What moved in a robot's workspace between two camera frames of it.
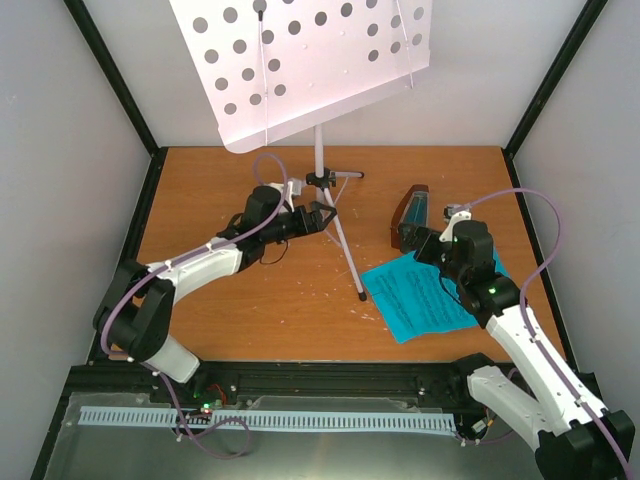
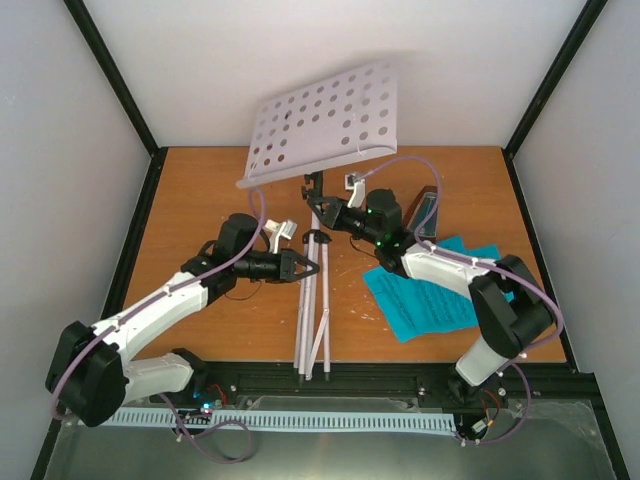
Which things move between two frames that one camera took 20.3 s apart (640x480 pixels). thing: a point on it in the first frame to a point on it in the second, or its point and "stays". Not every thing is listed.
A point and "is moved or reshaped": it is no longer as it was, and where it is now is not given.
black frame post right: (587, 20) stays
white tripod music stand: (270, 68) to (333, 121)
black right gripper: (423, 254) to (332, 215)
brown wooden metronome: (413, 208) is moved or reshaped
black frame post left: (134, 231) stays
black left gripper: (314, 218) to (285, 266)
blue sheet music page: (415, 299) stays
